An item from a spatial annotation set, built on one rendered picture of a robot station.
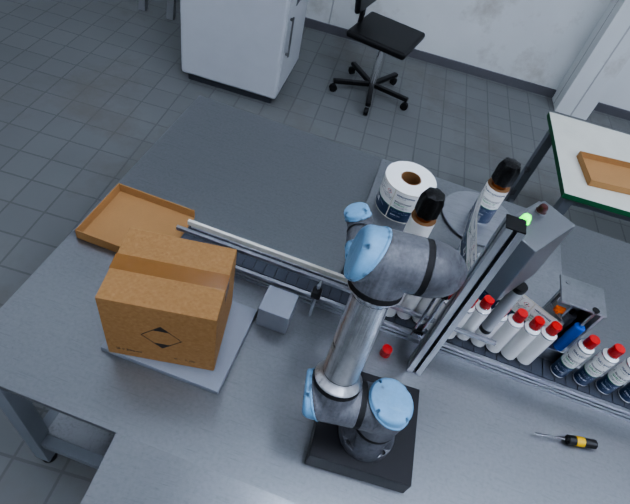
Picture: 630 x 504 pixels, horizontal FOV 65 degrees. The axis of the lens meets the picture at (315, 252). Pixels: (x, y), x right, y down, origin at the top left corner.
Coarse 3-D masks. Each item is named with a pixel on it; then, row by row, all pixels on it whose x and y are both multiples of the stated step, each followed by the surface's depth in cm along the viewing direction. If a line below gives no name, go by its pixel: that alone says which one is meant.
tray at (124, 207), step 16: (112, 192) 177; (128, 192) 181; (144, 192) 179; (96, 208) 170; (112, 208) 176; (128, 208) 178; (144, 208) 179; (160, 208) 180; (176, 208) 180; (80, 224) 165; (96, 224) 170; (112, 224) 172; (128, 224) 173; (144, 224) 174; (160, 224) 176; (176, 224) 177; (96, 240) 163; (112, 240) 167
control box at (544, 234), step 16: (528, 208) 116; (544, 224) 113; (560, 224) 114; (528, 240) 108; (544, 240) 109; (560, 240) 116; (512, 256) 112; (528, 256) 108; (544, 256) 118; (512, 272) 113; (528, 272) 120; (496, 288) 119; (512, 288) 122
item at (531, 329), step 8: (536, 320) 145; (544, 320) 146; (528, 328) 148; (536, 328) 146; (520, 336) 151; (528, 336) 149; (536, 336) 148; (512, 344) 155; (520, 344) 152; (528, 344) 152; (504, 352) 159; (512, 352) 156; (520, 352) 156
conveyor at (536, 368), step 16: (224, 240) 170; (240, 256) 167; (256, 272) 164; (272, 272) 165; (288, 272) 167; (304, 288) 163; (336, 288) 166; (400, 320) 162; (480, 352) 160; (528, 368) 159; (544, 368) 160; (576, 368) 163; (576, 384) 158; (592, 384) 159; (608, 400) 157
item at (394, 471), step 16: (416, 400) 142; (416, 416) 139; (320, 432) 130; (336, 432) 131; (400, 432) 135; (320, 448) 128; (336, 448) 129; (400, 448) 132; (320, 464) 130; (336, 464) 127; (352, 464) 127; (368, 464) 128; (384, 464) 129; (400, 464) 130; (368, 480) 130; (384, 480) 128; (400, 480) 127
